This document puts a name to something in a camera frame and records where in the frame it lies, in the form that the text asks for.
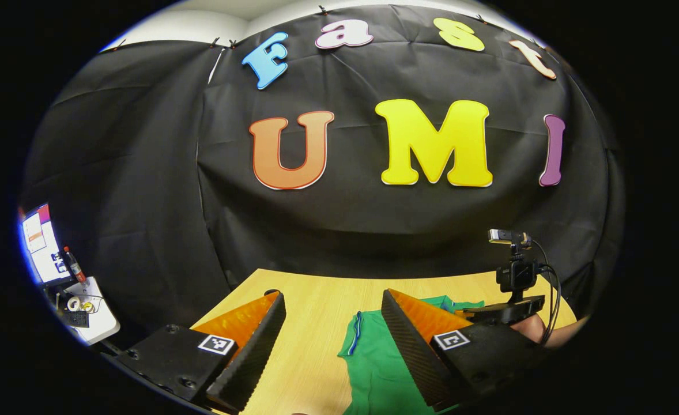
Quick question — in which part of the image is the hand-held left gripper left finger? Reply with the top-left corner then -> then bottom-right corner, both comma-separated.
114,290 -> 287,414

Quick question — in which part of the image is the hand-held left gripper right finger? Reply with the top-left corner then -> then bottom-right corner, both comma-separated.
381,288 -> 550,413

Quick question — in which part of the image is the green T-shirt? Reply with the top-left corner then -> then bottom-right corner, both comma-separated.
338,295 -> 485,415

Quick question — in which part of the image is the black backdrop cloth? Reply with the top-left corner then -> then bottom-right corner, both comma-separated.
20,3 -> 625,346

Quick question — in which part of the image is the white side table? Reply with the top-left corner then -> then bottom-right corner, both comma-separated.
46,277 -> 121,345

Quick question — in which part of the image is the dark drink bottle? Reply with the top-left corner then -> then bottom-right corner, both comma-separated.
63,246 -> 86,283

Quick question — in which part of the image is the computer monitor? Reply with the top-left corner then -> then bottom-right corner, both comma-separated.
20,203 -> 75,287

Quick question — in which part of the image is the black camera cable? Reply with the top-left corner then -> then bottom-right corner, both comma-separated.
531,238 -> 563,346

